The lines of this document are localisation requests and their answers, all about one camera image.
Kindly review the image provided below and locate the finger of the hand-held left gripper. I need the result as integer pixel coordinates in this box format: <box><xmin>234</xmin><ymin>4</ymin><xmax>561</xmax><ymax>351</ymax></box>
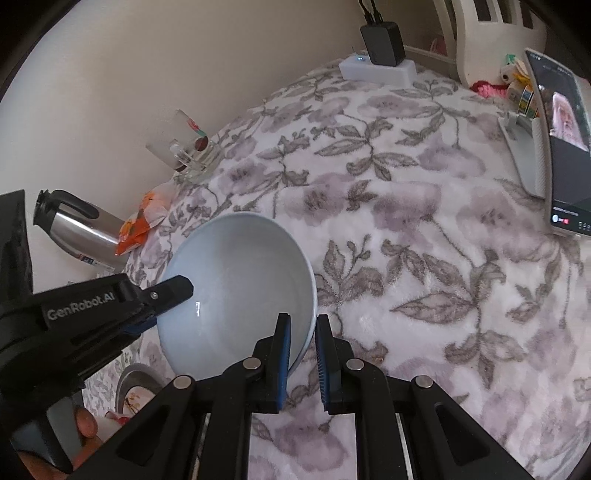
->
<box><xmin>121</xmin><ymin>313</ymin><xmax>158</xmax><ymax>337</ymax></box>
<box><xmin>124</xmin><ymin>275</ymin><xmax>195</xmax><ymax>320</ymax></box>

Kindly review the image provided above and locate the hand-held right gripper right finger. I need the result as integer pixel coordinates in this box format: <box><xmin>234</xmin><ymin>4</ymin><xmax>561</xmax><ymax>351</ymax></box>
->
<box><xmin>315</xmin><ymin>314</ymin><xmax>532</xmax><ymax>480</ymax></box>

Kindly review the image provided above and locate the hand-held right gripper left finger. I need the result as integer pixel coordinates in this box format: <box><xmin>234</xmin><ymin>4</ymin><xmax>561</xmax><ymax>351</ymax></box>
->
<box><xmin>83</xmin><ymin>312</ymin><xmax>294</xmax><ymax>480</ymax></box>

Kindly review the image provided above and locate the stainless steel plate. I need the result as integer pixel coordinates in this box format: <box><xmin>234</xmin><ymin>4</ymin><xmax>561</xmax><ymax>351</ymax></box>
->
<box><xmin>115</xmin><ymin>363</ymin><xmax>164</xmax><ymax>416</ymax></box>

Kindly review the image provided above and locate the light blue bowl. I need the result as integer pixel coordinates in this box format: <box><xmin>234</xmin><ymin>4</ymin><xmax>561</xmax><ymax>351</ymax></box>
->
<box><xmin>157</xmin><ymin>213</ymin><xmax>318</xmax><ymax>381</ymax></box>

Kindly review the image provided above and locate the black rim ginkgo plate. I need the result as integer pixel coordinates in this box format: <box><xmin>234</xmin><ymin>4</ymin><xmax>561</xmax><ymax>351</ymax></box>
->
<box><xmin>124</xmin><ymin>388</ymin><xmax>155</xmax><ymax>414</ymax></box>

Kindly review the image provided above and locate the person's left hand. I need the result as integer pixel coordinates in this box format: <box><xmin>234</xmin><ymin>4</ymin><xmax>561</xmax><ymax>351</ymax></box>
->
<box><xmin>18</xmin><ymin>408</ymin><xmax>105</xmax><ymax>480</ymax></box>

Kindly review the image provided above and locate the orange snack packet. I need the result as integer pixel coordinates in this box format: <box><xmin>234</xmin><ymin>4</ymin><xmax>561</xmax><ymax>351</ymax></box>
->
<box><xmin>115</xmin><ymin>217</ymin><xmax>151</xmax><ymax>256</ymax></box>
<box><xmin>139</xmin><ymin>190</ymin><xmax>171</xmax><ymax>222</ymax></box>

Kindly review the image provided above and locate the stainless steel thermos jug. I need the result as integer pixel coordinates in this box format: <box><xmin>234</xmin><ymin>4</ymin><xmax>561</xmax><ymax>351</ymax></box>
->
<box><xmin>33</xmin><ymin>188</ymin><xmax>126</xmax><ymax>273</ymax></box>

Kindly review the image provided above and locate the clear glass mug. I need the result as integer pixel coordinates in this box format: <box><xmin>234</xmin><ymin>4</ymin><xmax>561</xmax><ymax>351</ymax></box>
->
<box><xmin>145</xmin><ymin>109</ymin><xmax>225</xmax><ymax>184</ymax></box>

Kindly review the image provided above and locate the grey floral tablecloth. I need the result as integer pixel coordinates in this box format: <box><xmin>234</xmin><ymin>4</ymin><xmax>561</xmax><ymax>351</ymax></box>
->
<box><xmin>83</xmin><ymin>58</ymin><xmax>591</xmax><ymax>480</ymax></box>

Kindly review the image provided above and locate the white phone stand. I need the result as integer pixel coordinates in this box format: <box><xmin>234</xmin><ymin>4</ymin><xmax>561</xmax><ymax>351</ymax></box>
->
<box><xmin>498</xmin><ymin>111</ymin><xmax>550</xmax><ymax>200</ymax></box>

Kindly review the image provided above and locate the white power strip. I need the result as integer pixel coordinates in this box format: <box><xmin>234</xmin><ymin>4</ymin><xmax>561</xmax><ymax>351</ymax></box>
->
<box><xmin>338</xmin><ymin>55</ymin><xmax>416</xmax><ymax>87</ymax></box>

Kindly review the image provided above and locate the black smartphone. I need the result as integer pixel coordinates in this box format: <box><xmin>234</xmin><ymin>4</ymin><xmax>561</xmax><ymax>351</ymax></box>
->
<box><xmin>524</xmin><ymin>47</ymin><xmax>591</xmax><ymax>237</ymax></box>

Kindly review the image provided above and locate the red knitted item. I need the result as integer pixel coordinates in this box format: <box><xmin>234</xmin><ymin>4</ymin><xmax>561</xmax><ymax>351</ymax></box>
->
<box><xmin>468</xmin><ymin>79</ymin><xmax>506</xmax><ymax>100</ymax></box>

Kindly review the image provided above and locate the black charger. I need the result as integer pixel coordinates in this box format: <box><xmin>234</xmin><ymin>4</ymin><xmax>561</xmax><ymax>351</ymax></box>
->
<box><xmin>360</xmin><ymin>21</ymin><xmax>406</xmax><ymax>66</ymax></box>

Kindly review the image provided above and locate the white cutout shelf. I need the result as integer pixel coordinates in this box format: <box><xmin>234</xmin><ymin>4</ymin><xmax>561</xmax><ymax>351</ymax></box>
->
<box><xmin>431</xmin><ymin>0</ymin><xmax>550</xmax><ymax>86</ymax></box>

